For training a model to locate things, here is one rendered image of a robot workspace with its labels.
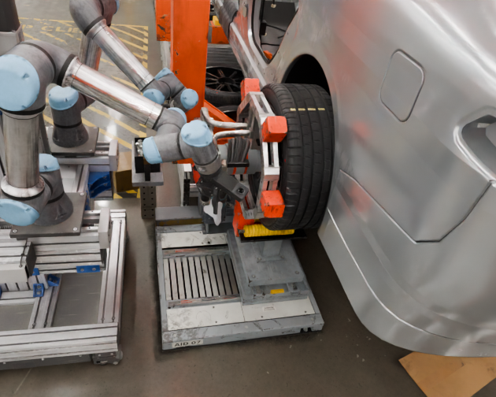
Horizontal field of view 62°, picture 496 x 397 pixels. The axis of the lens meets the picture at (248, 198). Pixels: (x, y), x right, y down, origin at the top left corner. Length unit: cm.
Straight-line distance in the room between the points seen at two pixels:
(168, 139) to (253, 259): 124
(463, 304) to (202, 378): 130
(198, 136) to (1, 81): 47
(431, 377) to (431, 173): 151
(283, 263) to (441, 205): 133
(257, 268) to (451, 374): 112
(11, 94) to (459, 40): 103
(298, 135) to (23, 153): 93
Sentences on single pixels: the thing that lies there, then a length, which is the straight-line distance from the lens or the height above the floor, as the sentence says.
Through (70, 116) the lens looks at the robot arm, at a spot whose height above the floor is 96.
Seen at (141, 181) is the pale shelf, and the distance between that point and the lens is 233.
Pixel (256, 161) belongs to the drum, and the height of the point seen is 88.
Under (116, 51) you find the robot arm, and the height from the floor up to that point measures 128.
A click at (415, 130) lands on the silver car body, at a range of 113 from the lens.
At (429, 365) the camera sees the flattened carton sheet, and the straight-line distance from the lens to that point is 245.
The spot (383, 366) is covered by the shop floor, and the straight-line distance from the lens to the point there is 235.
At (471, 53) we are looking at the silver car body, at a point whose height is 162.
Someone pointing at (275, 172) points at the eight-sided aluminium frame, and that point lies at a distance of 159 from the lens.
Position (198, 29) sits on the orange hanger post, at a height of 126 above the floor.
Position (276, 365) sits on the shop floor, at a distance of 217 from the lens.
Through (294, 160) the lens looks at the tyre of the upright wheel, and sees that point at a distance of 157.
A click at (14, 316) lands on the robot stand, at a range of 215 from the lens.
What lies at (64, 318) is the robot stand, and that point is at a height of 21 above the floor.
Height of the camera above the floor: 188
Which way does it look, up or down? 39 degrees down
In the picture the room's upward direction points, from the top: 9 degrees clockwise
